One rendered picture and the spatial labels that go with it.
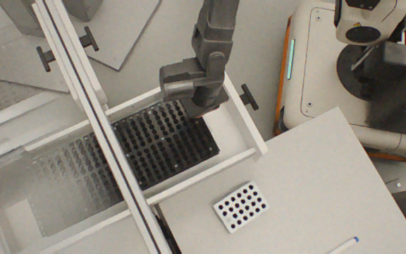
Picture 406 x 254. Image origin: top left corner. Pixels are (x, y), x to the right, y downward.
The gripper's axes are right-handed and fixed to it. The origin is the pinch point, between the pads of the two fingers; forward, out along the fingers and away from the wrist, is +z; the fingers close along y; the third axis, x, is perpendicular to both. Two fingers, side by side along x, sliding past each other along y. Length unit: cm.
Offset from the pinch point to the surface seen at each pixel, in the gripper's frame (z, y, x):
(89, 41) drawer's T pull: 2.2, 16.1, -28.6
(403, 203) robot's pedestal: 45, -65, 50
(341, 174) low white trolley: 12.7, -31.4, 29.8
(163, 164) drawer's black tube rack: 3.3, 12.7, 7.8
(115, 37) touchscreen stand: 87, -7, -75
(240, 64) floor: 86, -56, -37
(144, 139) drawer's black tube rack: 3.4, 14.2, 0.4
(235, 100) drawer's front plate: -2.0, -8.8, 2.1
